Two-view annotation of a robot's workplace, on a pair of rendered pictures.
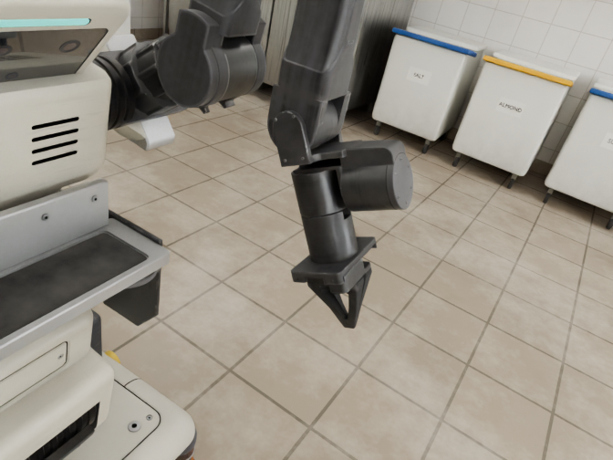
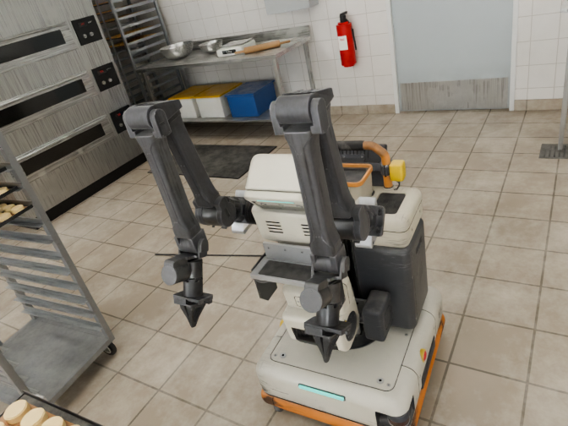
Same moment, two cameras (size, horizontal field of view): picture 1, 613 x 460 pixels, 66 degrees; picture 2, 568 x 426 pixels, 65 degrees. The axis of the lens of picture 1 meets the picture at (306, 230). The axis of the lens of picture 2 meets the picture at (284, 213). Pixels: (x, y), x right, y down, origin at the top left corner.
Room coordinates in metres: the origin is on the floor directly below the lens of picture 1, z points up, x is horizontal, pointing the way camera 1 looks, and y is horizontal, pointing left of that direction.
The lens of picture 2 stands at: (0.58, -0.85, 1.64)
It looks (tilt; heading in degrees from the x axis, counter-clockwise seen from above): 29 degrees down; 101
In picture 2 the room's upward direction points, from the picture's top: 14 degrees counter-clockwise
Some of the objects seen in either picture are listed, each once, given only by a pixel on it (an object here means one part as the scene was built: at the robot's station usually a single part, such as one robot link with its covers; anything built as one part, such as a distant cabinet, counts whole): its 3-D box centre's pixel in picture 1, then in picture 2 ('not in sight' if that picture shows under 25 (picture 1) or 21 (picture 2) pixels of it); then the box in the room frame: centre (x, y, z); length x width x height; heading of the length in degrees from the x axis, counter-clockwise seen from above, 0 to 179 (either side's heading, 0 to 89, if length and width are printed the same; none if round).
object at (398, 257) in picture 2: not in sight; (347, 250); (0.51, 0.62, 0.59); 0.55 x 0.34 x 0.83; 157
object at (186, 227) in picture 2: not in sight; (170, 186); (0.09, 0.20, 1.18); 0.11 x 0.06 x 0.43; 157
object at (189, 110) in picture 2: not in sight; (195, 101); (-1.17, 4.37, 0.36); 0.46 x 0.38 x 0.26; 62
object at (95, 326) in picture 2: not in sight; (58, 317); (-1.08, 0.84, 0.24); 0.64 x 0.03 x 0.03; 159
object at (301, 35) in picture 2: not in sight; (227, 89); (-0.67, 4.14, 0.49); 1.90 x 0.72 x 0.98; 154
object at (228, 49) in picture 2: not in sight; (236, 47); (-0.43, 3.98, 0.92); 0.32 x 0.30 x 0.09; 71
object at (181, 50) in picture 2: not in sight; (177, 51); (-1.17, 4.36, 0.95); 0.39 x 0.39 x 0.14
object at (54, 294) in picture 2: not in sight; (42, 292); (-1.08, 0.84, 0.42); 0.64 x 0.03 x 0.03; 159
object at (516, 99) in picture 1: (510, 119); not in sight; (3.39, -1.20, 0.39); 0.64 x 0.54 x 0.77; 155
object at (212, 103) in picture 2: not in sight; (221, 100); (-0.81, 4.20, 0.36); 0.46 x 0.38 x 0.26; 64
